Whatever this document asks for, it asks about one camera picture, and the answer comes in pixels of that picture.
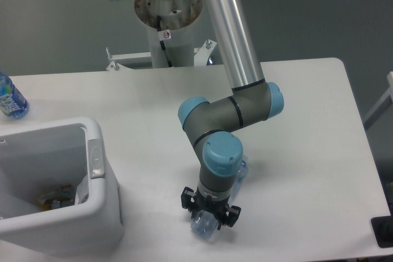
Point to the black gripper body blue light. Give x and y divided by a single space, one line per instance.
211 203

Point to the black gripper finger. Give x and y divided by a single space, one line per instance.
188 201
228 216

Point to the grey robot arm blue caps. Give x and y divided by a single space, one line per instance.
210 126

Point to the trash pieces inside can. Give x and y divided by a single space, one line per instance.
59 198

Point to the white plastic trash can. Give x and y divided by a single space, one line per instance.
36 159

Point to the black object at table edge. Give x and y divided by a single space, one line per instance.
382 228

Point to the blue labelled water bottle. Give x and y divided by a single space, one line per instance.
13 103

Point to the white metal base frame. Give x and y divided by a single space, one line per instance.
203 56

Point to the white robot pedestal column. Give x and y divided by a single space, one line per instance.
170 30

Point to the white frame at right edge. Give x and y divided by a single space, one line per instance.
380 106

